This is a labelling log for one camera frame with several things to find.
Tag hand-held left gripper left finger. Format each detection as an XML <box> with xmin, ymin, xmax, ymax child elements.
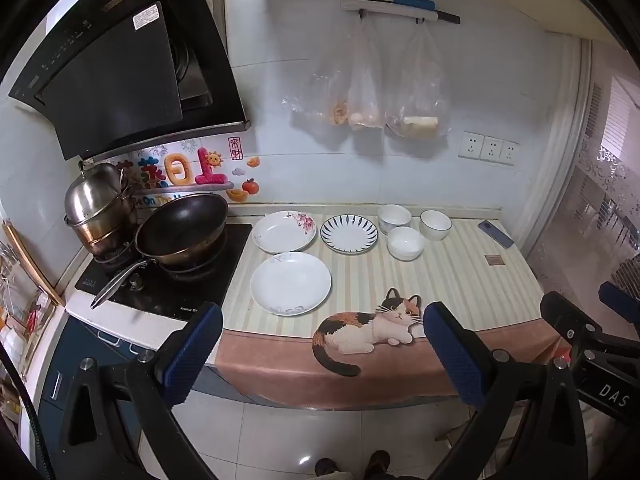
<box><xmin>57</xmin><ymin>301</ymin><xmax>224</xmax><ymax>480</ymax></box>

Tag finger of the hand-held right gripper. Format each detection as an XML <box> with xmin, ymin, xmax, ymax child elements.
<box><xmin>598</xmin><ymin>281</ymin><xmax>640</xmax><ymax>319</ymax></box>
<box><xmin>539</xmin><ymin>290</ymin><xmax>610</xmax><ymax>361</ymax></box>

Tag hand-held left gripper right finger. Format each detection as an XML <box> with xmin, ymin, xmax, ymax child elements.
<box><xmin>422</xmin><ymin>301</ymin><xmax>588</xmax><ymax>480</ymax></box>

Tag plain white bowl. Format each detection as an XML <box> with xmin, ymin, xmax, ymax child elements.
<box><xmin>387</xmin><ymin>226</ymin><xmax>426</xmax><ymax>262</ymax></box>

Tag white bowl dark rim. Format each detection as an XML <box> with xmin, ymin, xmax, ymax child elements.
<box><xmin>419</xmin><ymin>209</ymin><xmax>453</xmax><ymax>242</ymax></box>

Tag white plate pink flower print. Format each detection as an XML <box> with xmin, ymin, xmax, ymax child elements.
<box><xmin>251</xmin><ymin>210</ymin><xmax>318</xmax><ymax>255</ymax></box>

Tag white bowl patterned outside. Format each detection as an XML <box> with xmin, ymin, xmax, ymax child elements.
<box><xmin>377</xmin><ymin>204</ymin><xmax>413</xmax><ymax>236</ymax></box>

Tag white plate blue leaf pattern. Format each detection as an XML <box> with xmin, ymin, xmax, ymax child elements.
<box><xmin>320</xmin><ymin>214</ymin><xmax>379</xmax><ymax>255</ymax></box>

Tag striped cat print tablecloth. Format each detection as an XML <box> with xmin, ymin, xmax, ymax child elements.
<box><xmin>214</xmin><ymin>214</ymin><xmax>566</xmax><ymax>411</ymax></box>

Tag black gas stove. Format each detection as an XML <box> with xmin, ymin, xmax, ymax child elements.
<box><xmin>74</xmin><ymin>222</ymin><xmax>253</xmax><ymax>322</ymax></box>

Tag blue smartphone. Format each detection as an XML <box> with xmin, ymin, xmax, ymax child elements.
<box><xmin>477</xmin><ymin>220</ymin><xmax>515</xmax><ymax>250</ymax></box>

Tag dark blue kitchen cabinet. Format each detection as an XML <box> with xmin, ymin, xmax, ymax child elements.
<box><xmin>35</xmin><ymin>317</ymin><xmax>151</xmax><ymax>466</ymax></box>

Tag person's shoes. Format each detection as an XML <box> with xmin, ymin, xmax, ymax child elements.
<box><xmin>314</xmin><ymin>450</ymin><xmax>392</xmax><ymax>480</ymax></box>

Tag stainless steel steamer pot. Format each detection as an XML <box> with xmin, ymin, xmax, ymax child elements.
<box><xmin>63</xmin><ymin>160</ymin><xmax>138</xmax><ymax>261</ymax></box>

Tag wooden cutting board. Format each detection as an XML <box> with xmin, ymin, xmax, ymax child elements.
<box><xmin>1</xmin><ymin>221</ymin><xmax>66</xmax><ymax>308</ymax></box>

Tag clear plastic bag with food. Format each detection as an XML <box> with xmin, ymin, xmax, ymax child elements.
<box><xmin>281</xmin><ymin>17</ymin><xmax>362</xmax><ymax>127</ymax></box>
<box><xmin>384</xmin><ymin>22</ymin><xmax>450</xmax><ymax>140</ymax></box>
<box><xmin>346</xmin><ymin>16</ymin><xmax>386</xmax><ymax>132</ymax></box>

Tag black range hood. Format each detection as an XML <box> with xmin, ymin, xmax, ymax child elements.
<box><xmin>7</xmin><ymin>0</ymin><xmax>251</xmax><ymax>162</ymax></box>

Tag black wok with steel handle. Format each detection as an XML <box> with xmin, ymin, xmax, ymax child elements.
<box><xmin>90</xmin><ymin>193</ymin><xmax>231</xmax><ymax>310</ymax></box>

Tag white door frame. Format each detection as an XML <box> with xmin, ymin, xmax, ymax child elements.
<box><xmin>515</xmin><ymin>35</ymin><xmax>596</xmax><ymax>261</ymax></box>

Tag colourful wall stickers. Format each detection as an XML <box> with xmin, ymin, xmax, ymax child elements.
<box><xmin>112</xmin><ymin>136</ymin><xmax>262</xmax><ymax>207</ymax></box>

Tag white wall power sockets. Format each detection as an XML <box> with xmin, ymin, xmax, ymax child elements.
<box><xmin>458</xmin><ymin>131</ymin><xmax>521</xmax><ymax>166</ymax></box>

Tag white wall hook rack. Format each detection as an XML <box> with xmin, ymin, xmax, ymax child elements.
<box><xmin>341</xmin><ymin>1</ymin><xmax>440</xmax><ymax>23</ymax></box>

